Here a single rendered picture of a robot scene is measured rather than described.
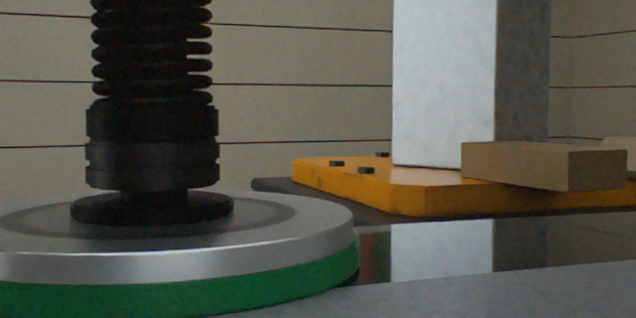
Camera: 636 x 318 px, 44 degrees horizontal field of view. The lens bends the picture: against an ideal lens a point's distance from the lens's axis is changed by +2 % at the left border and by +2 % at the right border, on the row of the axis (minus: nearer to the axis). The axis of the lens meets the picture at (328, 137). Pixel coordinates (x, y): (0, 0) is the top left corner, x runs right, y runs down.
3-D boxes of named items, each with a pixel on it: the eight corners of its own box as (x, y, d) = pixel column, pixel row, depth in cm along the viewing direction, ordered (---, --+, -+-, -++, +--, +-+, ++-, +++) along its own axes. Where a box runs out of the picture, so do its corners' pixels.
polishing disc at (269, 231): (140, 313, 27) (140, 278, 27) (-166, 246, 39) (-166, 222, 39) (423, 228, 44) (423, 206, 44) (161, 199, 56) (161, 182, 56)
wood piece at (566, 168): (460, 177, 110) (460, 141, 110) (514, 174, 115) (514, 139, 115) (568, 193, 93) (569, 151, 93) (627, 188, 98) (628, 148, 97)
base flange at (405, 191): (284, 179, 144) (284, 153, 143) (510, 171, 161) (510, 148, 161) (403, 219, 98) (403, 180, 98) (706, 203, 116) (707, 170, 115)
